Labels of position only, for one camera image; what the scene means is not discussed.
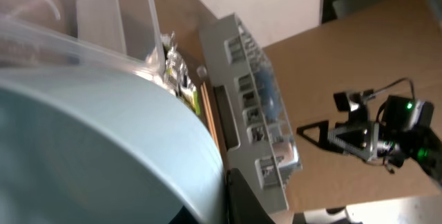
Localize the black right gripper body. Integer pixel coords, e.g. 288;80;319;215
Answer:
327;122;379;162

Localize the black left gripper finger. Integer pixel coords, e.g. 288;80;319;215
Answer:
226;168;274;224

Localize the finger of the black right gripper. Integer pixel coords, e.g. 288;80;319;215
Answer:
296;120;344;154

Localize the yellow green snack wrapper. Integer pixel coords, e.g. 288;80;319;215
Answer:
164;46;201;116

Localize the aluminium foil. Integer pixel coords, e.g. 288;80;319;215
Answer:
145;32;181;66

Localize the light blue rice bowl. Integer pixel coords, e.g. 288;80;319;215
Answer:
1;66;227;223

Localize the pink cup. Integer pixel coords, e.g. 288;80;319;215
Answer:
272;142;299;165

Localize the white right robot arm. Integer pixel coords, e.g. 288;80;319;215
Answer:
296;93;441;185

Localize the grey dishwasher rack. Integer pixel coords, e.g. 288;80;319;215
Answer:
200;14;302;214

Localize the wooden chopstick left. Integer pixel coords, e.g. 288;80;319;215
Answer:
200;82;220;149

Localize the clear plastic bin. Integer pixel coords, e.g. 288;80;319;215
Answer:
1;0;165;80

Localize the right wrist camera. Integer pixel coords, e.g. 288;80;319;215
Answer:
334;89;374;124

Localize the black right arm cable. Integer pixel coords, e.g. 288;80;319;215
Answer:
372;77;417;100

